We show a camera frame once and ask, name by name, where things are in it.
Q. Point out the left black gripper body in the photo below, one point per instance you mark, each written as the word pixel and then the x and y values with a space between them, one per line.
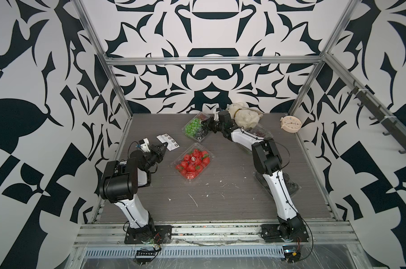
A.
pixel 157 150

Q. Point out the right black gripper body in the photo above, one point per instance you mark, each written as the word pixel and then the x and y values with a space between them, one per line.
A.
pixel 214 125

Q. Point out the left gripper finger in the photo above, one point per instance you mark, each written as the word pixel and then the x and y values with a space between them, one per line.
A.
pixel 161 146
pixel 161 154

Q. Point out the white sticker sheet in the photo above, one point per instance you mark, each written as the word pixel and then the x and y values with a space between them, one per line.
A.
pixel 171 142

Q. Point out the strawberry clamshell box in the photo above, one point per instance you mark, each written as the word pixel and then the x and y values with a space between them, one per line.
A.
pixel 193 162

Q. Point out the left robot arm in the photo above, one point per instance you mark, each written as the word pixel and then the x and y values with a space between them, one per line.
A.
pixel 121 181

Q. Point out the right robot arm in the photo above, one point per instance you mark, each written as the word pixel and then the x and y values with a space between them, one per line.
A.
pixel 268 162

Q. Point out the green and red grape box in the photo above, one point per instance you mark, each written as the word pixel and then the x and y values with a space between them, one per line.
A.
pixel 194 128

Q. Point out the cream plush toy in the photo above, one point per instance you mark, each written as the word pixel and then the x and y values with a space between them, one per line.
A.
pixel 243 115

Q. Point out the left circuit board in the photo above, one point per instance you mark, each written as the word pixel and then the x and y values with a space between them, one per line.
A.
pixel 143 256

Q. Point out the circuit board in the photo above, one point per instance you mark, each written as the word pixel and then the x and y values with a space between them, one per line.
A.
pixel 143 256
pixel 291 254

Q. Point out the right circuit board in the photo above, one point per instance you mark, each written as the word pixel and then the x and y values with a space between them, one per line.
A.
pixel 291 254

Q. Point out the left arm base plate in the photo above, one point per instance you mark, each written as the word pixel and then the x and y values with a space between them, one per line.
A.
pixel 159 234

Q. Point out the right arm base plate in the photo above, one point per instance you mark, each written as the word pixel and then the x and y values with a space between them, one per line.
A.
pixel 284 233

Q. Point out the aluminium frame rail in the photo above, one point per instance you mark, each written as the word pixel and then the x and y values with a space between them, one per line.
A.
pixel 320 231

